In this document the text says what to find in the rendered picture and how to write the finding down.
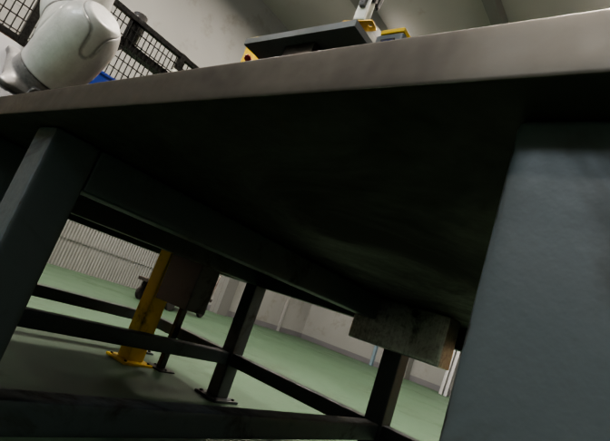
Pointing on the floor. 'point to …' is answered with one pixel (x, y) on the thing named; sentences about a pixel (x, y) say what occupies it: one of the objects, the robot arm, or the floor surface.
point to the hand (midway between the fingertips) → (364, 12)
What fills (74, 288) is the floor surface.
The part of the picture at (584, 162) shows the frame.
